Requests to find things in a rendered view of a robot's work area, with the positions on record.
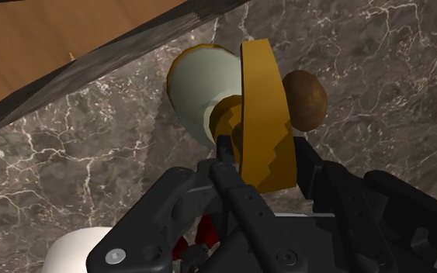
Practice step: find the brown potato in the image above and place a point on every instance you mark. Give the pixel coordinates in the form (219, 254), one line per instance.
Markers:
(305, 100)

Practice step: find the white round object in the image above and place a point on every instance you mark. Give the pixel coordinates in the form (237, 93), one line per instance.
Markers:
(70, 249)

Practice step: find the yellow bowl with pale inside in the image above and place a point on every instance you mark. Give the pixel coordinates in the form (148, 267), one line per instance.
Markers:
(199, 90)

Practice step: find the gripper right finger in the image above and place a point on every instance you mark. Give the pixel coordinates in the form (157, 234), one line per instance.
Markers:
(354, 196)

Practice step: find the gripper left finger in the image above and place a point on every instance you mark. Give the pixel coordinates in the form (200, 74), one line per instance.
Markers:
(237, 200)

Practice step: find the red object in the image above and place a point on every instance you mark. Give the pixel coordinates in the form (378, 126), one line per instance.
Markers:
(206, 232)

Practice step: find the yellow cup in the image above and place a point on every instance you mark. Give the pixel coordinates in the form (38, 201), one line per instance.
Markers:
(263, 113)

